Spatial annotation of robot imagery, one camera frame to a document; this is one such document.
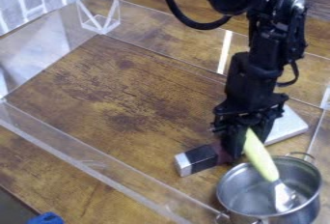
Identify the blue object at corner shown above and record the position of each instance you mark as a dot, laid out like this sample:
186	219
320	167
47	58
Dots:
46	218

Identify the clear acrylic barrier panel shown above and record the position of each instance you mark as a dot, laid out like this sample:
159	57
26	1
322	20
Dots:
100	108

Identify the clear acrylic corner bracket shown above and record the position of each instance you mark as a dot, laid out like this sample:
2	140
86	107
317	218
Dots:
98	23

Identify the black and silver block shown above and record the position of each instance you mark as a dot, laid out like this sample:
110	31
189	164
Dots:
201	158

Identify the yellow handled metal spoon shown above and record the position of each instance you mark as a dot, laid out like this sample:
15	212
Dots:
283	195

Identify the grey flat metal box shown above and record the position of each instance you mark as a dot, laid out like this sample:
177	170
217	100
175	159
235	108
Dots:
287	126

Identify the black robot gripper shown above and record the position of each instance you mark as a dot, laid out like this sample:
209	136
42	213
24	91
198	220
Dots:
251	106

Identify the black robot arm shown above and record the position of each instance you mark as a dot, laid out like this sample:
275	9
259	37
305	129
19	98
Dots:
277	22

